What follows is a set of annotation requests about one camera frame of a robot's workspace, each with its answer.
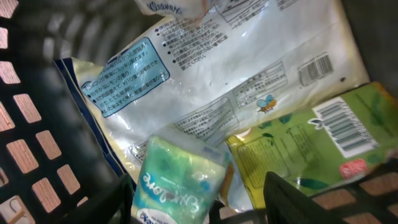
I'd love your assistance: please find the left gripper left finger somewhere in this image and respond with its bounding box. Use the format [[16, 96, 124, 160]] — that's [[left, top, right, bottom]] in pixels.
[[59, 174, 133, 224]]

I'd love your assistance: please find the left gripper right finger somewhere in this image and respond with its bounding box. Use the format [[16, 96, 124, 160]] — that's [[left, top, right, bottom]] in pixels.
[[263, 172, 345, 224]]

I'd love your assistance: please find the green tea carton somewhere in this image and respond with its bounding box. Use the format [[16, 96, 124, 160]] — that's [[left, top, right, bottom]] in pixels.
[[226, 82, 397, 208]]

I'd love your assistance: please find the teal tissue pack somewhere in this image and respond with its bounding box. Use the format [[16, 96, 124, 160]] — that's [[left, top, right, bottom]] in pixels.
[[132, 135, 229, 224]]

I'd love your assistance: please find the grey plastic mesh basket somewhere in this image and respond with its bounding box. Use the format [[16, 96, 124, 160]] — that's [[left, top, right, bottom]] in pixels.
[[1, 0, 160, 223]]

